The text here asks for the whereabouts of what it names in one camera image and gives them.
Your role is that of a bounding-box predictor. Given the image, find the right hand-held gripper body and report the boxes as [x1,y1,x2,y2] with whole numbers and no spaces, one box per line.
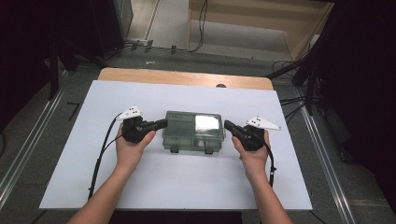
[233,116,282,152]

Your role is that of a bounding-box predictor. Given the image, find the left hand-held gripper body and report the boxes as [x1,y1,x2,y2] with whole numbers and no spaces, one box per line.
[115,105,157,144]

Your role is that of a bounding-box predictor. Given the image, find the transparent grey compartment box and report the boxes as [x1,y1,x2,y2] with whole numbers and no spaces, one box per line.
[162,110,226,154]

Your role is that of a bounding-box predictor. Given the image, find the person's right hand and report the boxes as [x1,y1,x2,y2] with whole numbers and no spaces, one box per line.
[232,130,271,179]

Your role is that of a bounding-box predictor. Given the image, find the person's left hand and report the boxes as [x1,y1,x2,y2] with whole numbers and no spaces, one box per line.
[115,123,157,171]

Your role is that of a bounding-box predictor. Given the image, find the white table cover sheet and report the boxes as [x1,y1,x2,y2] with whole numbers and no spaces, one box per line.
[39,79,313,211]

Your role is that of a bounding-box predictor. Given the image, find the black tripod stand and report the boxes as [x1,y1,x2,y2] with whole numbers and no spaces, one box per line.
[265,46,321,116]

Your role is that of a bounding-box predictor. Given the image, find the black metal stand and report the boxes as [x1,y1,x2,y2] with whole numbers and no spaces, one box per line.
[46,40,110,101]

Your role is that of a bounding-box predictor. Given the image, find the wooden shelf unit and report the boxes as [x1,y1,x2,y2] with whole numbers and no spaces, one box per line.
[188,0,335,62]

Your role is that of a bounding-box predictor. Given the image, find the black cabinet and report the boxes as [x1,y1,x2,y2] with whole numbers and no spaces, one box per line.
[90,0,134,59]

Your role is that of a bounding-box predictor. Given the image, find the dark curtain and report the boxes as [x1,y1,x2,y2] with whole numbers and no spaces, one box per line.
[311,0,396,216]
[0,0,94,132]

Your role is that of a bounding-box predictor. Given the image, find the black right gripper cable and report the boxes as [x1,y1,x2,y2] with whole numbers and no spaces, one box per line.
[264,146,277,188]

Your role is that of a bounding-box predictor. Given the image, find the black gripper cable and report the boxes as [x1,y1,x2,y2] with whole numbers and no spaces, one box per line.
[264,146,277,188]
[88,113,124,200]

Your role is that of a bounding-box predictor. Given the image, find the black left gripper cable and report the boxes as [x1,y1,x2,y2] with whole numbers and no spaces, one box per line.
[88,113,124,200]

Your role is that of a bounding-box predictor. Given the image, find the metal floor rail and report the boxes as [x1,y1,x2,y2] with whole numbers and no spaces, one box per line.
[0,71,68,209]
[293,88,358,224]

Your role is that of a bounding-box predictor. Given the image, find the black hanging cable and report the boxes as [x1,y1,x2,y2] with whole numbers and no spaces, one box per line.
[192,0,209,53]

